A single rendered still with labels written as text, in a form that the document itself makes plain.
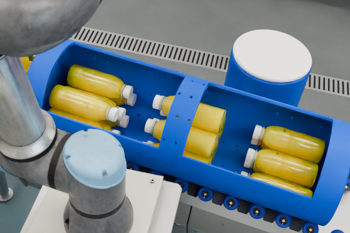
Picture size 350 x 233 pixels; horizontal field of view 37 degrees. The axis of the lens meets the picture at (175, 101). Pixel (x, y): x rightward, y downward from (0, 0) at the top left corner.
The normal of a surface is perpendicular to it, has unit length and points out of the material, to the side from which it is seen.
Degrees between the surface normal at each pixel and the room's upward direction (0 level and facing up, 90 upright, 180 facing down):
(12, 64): 88
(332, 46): 0
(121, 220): 70
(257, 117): 84
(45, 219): 3
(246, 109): 90
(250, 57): 0
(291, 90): 90
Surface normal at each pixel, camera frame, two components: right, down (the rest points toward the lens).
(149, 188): 0.07, -0.73
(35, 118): 0.93, 0.29
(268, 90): -0.18, 0.69
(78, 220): -0.49, 0.30
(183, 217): -0.28, 0.38
